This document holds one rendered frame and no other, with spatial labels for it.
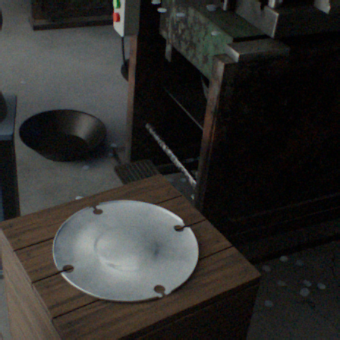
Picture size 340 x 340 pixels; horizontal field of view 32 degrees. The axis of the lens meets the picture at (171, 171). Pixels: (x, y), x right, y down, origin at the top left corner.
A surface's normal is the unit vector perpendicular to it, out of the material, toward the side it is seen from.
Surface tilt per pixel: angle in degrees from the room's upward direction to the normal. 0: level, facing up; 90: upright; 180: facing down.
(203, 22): 90
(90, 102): 0
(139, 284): 0
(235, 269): 0
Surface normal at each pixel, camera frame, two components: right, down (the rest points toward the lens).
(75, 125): -0.09, -0.12
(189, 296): 0.08, -0.81
